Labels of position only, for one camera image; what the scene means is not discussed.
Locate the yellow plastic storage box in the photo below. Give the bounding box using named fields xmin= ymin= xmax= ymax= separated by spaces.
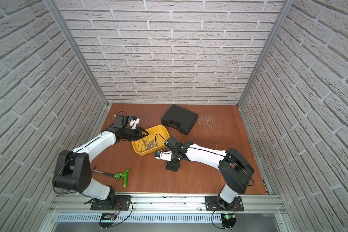
xmin=132 ymin=125 xmax=170 ymax=156

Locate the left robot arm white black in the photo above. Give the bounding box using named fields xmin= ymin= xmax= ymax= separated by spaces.
xmin=52 ymin=115 xmax=149 ymax=200

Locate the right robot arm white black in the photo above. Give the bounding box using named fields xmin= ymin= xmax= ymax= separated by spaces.
xmin=155 ymin=137 xmax=255 ymax=208

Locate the black plastic tool case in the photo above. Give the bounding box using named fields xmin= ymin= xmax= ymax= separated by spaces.
xmin=161 ymin=104 xmax=198 ymax=135

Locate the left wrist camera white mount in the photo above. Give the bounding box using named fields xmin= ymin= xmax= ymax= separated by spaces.
xmin=129 ymin=116 xmax=140 ymax=130

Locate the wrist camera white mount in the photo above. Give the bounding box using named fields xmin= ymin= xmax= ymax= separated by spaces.
xmin=155 ymin=150 xmax=173 ymax=161
xmin=129 ymin=116 xmax=140 ymax=130

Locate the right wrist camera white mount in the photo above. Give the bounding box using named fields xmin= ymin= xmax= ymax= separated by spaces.
xmin=155 ymin=150 xmax=173 ymax=161

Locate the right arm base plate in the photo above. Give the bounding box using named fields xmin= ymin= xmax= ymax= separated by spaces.
xmin=205 ymin=195 xmax=244 ymax=212

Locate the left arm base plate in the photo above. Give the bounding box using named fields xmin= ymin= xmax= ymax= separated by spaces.
xmin=90 ymin=195 xmax=132 ymax=211

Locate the right controller board with cable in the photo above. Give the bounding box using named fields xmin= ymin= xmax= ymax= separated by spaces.
xmin=220 ymin=214 xmax=236 ymax=230

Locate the controller board with cable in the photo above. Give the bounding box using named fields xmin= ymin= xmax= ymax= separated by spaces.
xmin=99 ymin=214 xmax=118 ymax=229
xmin=220 ymin=214 xmax=236 ymax=230

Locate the left controller board with cable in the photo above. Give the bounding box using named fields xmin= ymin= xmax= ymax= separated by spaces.
xmin=99 ymin=214 xmax=118 ymax=229

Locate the aluminium front rail frame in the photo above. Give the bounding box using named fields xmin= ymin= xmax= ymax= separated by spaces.
xmin=40 ymin=192 xmax=293 ymax=232

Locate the left aluminium corner post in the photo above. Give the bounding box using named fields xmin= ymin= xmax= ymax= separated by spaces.
xmin=44 ymin=0 xmax=109 ymax=107

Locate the aluminium corner post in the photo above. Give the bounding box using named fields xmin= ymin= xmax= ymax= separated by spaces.
xmin=237 ymin=0 xmax=294 ymax=108
xmin=44 ymin=0 xmax=109 ymax=107

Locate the right aluminium corner post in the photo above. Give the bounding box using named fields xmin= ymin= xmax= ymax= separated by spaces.
xmin=237 ymin=0 xmax=294 ymax=108

